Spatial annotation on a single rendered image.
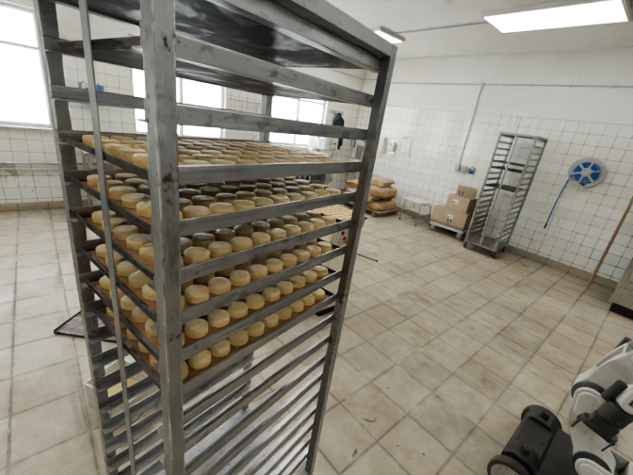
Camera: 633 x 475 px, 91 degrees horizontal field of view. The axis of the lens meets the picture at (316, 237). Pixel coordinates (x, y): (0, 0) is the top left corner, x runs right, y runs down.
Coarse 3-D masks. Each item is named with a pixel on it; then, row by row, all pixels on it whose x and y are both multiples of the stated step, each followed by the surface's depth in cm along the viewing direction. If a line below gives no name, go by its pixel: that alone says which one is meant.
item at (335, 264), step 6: (330, 240) 245; (336, 258) 257; (342, 258) 262; (324, 264) 254; (330, 264) 254; (336, 264) 260; (342, 264) 265; (336, 270) 263; (336, 282) 269; (330, 288) 266; (336, 288) 272; (330, 306) 276; (318, 312) 273; (324, 312) 278
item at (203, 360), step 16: (320, 288) 109; (304, 304) 102; (112, 320) 83; (272, 320) 89; (288, 320) 93; (128, 336) 77; (240, 336) 81; (256, 336) 84; (144, 352) 74; (208, 352) 74; (224, 352) 76; (192, 368) 71; (208, 368) 72
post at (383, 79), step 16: (384, 64) 82; (384, 80) 82; (384, 96) 84; (384, 112) 87; (368, 128) 88; (368, 144) 89; (368, 160) 90; (368, 176) 92; (368, 192) 95; (352, 224) 98; (352, 240) 99; (352, 256) 101; (352, 272) 105; (336, 304) 108; (336, 320) 110; (336, 336) 112; (336, 352) 117; (320, 384) 122; (320, 400) 123; (320, 416) 125; (320, 432) 131
